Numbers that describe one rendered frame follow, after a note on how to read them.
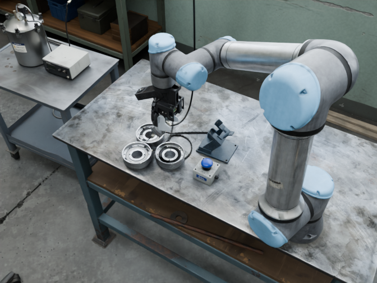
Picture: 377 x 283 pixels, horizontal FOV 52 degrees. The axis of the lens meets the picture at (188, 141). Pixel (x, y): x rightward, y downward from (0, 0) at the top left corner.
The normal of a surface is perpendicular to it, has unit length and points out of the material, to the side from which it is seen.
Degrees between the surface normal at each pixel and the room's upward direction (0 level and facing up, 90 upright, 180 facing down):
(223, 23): 90
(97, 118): 0
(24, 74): 0
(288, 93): 84
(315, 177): 7
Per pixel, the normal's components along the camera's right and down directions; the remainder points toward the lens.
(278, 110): -0.76, 0.37
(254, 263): 0.00, -0.69
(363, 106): -0.51, 0.61
